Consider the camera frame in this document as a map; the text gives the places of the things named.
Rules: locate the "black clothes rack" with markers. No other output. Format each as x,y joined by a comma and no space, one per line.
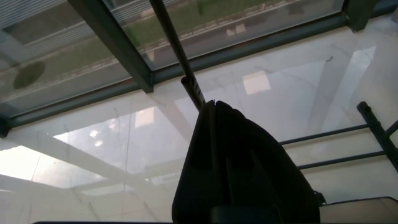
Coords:
173,40

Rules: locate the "window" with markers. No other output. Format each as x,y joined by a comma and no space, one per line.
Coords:
93,31

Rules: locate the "black garment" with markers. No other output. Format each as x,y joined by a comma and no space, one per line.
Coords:
264,161

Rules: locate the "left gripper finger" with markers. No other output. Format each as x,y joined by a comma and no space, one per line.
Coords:
196,186

